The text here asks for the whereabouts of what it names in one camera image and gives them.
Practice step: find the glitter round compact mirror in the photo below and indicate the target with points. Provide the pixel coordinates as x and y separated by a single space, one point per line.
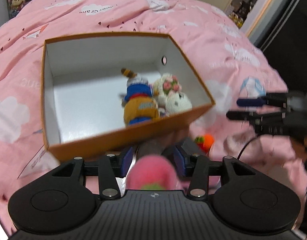
156 146

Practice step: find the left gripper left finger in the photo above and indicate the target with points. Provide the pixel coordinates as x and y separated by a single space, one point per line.
110 167

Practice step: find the pink cloud duvet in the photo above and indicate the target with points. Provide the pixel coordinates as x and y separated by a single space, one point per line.
227 62

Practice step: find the dark grey box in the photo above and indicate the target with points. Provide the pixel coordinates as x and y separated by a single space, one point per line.
189 147

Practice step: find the pink green pompom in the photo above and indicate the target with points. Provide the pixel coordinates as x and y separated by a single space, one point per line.
153 172

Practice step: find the person right hand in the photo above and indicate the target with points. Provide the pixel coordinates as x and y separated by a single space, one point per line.
300 150

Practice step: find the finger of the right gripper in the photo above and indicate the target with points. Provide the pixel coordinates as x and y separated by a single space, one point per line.
270 99
254 116

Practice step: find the orange cardboard box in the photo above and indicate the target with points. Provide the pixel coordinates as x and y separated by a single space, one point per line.
82 89

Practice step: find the white crochet flower sheep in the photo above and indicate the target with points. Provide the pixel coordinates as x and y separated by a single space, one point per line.
170 97

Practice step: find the orange crochet carrot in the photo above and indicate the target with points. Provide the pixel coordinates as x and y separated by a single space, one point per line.
205 142

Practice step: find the blue orange plush doll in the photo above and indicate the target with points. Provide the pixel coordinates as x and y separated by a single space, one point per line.
139 102

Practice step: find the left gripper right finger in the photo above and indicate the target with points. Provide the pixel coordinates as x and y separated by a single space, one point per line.
194 167

